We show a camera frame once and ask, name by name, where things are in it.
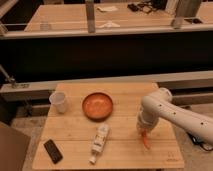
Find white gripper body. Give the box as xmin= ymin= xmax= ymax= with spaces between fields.
xmin=136 ymin=112 xmax=157 ymax=133

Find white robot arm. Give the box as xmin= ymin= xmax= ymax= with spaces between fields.
xmin=137 ymin=88 xmax=213 ymax=145

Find orange ceramic bowl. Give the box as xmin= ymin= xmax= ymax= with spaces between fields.
xmin=82 ymin=92 xmax=113 ymax=121

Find white squeeze bottle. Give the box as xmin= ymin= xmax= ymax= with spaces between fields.
xmin=89 ymin=124 xmax=110 ymax=164

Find white plastic cup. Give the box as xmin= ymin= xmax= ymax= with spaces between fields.
xmin=49 ymin=92 xmax=67 ymax=113

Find black smartphone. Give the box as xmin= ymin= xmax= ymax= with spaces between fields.
xmin=44 ymin=140 xmax=63 ymax=164

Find brown cardboard box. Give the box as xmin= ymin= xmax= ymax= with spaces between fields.
xmin=0 ymin=122 xmax=30 ymax=171

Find black cables on desk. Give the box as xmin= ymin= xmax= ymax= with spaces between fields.
xmin=127 ymin=0 xmax=168 ymax=14

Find grey metal post right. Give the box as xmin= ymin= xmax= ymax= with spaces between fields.
xmin=171 ymin=0 xmax=203 ymax=29

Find grey metal post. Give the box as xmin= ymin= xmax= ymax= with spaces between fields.
xmin=85 ymin=0 xmax=95 ymax=33
xmin=171 ymin=0 xmax=203 ymax=29

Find metal clamp bracket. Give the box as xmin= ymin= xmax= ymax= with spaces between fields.
xmin=0 ymin=64 xmax=30 ymax=90

